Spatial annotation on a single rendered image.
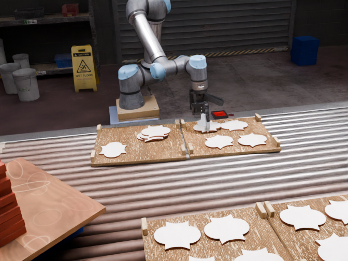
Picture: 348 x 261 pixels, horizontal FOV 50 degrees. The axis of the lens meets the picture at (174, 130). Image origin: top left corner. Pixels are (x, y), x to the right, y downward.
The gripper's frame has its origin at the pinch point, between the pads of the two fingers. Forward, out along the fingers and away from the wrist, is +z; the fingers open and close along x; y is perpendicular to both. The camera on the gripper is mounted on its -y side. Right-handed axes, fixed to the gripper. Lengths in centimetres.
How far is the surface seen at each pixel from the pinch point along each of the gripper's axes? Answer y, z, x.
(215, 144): -0.2, 0.6, 18.8
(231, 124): -12.5, 1.3, -0.6
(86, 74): 106, 59, -335
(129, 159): 38.6, -1.3, 24.3
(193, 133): 7.4, 0.8, 4.7
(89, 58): 98, 39, -340
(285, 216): -12, 2, 71
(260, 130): -24.8, 3.2, 6.4
